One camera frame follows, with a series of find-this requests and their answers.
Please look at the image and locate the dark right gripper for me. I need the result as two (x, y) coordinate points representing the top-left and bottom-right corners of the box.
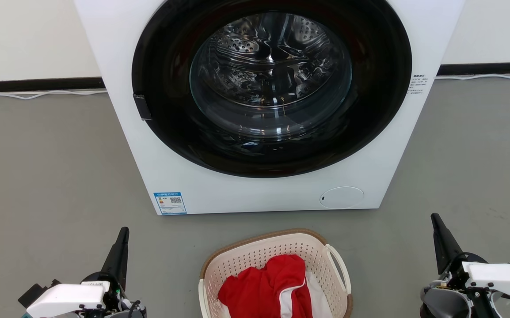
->
(420, 213), (499, 318)

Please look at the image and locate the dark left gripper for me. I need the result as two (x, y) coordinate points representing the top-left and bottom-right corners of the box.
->
(78, 227), (147, 318)

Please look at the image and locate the cream plastic laundry basket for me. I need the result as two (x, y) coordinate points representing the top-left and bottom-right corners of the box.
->
(198, 228), (354, 318)

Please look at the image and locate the blue energy label sticker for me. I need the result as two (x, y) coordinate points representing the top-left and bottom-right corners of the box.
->
(153, 192), (188, 216)

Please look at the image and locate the round white filter cover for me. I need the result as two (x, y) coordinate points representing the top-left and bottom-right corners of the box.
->
(319, 186), (365, 210)

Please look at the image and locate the white cloth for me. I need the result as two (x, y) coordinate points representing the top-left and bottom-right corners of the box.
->
(304, 269), (333, 318)

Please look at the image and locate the black round washing machine door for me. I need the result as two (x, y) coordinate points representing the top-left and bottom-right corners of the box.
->
(131, 0), (413, 178)

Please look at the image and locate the red garment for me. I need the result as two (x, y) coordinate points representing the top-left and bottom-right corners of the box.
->
(217, 254), (314, 318)

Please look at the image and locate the white washing machine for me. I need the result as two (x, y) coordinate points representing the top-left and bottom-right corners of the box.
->
(74, 0), (465, 216)

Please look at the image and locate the small text sticker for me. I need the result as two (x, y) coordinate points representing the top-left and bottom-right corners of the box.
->
(407, 74), (435, 95)

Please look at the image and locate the steel washing drum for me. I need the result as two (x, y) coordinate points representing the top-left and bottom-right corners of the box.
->
(190, 12), (353, 138)

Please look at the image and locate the white floor cable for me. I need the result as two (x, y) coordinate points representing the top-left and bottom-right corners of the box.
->
(435, 72), (510, 82)
(0, 89), (108, 100)

